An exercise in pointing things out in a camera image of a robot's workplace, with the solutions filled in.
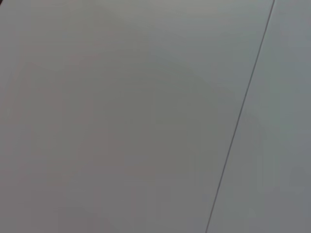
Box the thin dark wall cable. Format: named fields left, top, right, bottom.
left=205, top=0, right=276, bottom=233

